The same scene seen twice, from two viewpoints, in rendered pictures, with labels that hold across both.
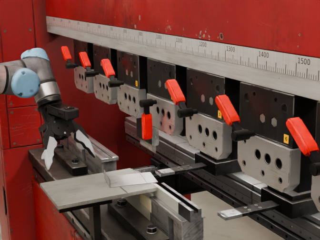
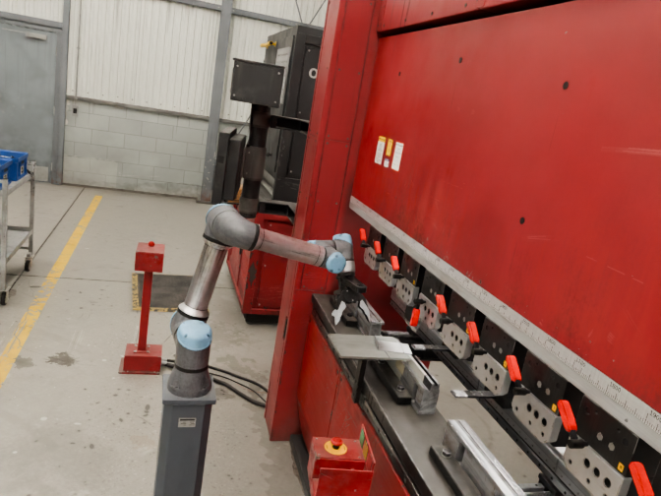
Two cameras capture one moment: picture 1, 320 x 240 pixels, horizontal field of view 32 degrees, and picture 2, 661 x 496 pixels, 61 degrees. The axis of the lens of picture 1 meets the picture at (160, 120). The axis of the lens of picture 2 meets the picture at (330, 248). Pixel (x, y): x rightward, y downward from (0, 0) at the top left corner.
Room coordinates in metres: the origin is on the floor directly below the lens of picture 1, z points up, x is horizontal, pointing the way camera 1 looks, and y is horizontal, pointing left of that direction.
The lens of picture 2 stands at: (-0.52, 0.08, 1.82)
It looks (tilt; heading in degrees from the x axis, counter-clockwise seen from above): 15 degrees down; 9
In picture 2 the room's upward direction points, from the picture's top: 10 degrees clockwise
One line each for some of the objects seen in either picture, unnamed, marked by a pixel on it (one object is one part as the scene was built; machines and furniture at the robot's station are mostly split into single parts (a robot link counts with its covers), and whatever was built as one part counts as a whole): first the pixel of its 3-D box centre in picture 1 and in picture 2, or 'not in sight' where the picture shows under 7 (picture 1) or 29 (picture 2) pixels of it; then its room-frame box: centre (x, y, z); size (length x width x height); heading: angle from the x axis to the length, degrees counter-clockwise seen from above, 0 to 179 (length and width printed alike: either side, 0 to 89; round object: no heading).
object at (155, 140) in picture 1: (147, 131); (412, 315); (1.44, 0.03, 1.13); 0.10 x 0.02 x 0.10; 25
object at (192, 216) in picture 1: (176, 201); (422, 372); (1.29, -0.04, 0.99); 0.20 x 0.03 x 0.03; 25
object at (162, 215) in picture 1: (157, 209); (407, 373); (1.39, 0.01, 0.92); 0.39 x 0.06 x 0.10; 25
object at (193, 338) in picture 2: not in sight; (193, 342); (1.18, 0.76, 0.94); 0.13 x 0.12 x 0.14; 33
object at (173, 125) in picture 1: (175, 94); (440, 300); (1.28, -0.04, 1.26); 0.15 x 0.09 x 0.17; 25
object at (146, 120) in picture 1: (148, 119); (417, 312); (1.27, 0.03, 1.20); 0.04 x 0.02 x 0.10; 115
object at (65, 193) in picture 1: (97, 186); (368, 346); (1.37, 0.17, 1.00); 0.26 x 0.18 x 0.01; 115
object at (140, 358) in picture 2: not in sight; (146, 306); (2.51, 1.62, 0.41); 0.25 x 0.20 x 0.83; 115
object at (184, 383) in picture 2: not in sight; (190, 374); (1.17, 0.75, 0.82); 0.15 x 0.15 x 0.10
